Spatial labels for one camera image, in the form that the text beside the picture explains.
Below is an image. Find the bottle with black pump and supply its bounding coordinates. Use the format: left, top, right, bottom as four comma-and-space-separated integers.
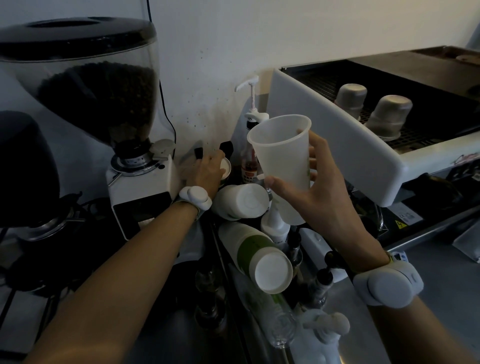
308, 251, 347, 314

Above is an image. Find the person's right forearm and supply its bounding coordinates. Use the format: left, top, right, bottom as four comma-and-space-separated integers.
365, 292, 480, 364

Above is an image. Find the white left wrist tracker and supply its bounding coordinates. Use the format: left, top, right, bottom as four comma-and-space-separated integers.
178, 186, 213, 219

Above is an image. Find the upturned grey cup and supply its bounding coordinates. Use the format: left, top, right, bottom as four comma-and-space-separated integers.
364, 95, 413, 140
334, 83, 368, 120

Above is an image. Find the stack of plain white cups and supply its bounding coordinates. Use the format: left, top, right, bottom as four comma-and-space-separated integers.
212, 183, 271, 221

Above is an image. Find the translucent plastic cup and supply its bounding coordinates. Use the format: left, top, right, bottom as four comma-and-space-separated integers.
247, 114, 313, 226

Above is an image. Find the person's left forearm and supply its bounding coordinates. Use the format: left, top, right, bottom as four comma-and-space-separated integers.
22, 200, 199, 364

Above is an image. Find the white right wrist tracker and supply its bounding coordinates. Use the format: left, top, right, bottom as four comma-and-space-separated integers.
352, 252, 424, 309

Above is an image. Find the person's left hand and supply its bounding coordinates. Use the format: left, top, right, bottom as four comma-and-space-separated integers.
182, 150, 228, 200

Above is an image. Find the stack of white green cups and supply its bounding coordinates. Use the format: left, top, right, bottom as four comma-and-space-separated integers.
218, 221, 294, 295

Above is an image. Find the black portafilter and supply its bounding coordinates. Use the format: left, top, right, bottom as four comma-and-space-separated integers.
407, 172, 466, 206

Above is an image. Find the black power cable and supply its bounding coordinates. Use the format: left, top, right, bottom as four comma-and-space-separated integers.
144, 0, 178, 145

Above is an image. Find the stack of clear plastic cups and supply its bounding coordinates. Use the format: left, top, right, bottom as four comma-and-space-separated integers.
228, 262, 298, 349

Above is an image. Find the syrup bottle with white pump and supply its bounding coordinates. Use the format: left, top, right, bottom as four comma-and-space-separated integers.
235, 75, 270, 185

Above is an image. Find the white wrist tracker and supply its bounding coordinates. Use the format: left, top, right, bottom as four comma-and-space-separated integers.
352, 252, 424, 309
178, 186, 213, 219

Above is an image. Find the person's right hand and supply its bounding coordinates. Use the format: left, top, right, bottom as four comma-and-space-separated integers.
265, 128, 389, 271

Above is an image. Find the black coffee grinder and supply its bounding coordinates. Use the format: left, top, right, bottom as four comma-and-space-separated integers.
0, 110, 81, 242

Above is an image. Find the white coffee grinder with hopper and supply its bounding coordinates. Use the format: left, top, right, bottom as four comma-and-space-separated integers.
0, 16, 183, 241

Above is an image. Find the white espresso machine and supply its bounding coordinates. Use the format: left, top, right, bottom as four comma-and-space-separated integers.
265, 46, 480, 253

